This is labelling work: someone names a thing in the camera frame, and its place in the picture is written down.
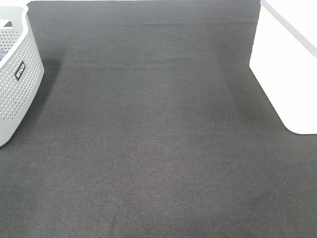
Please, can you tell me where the white plastic storage basket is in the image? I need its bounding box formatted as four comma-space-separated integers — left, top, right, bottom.
249, 0, 317, 134

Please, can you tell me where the grey perforated laundry basket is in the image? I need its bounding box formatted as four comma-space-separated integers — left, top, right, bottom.
0, 4, 44, 145

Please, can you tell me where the black fabric table mat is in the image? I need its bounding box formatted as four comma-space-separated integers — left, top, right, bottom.
0, 0, 317, 238

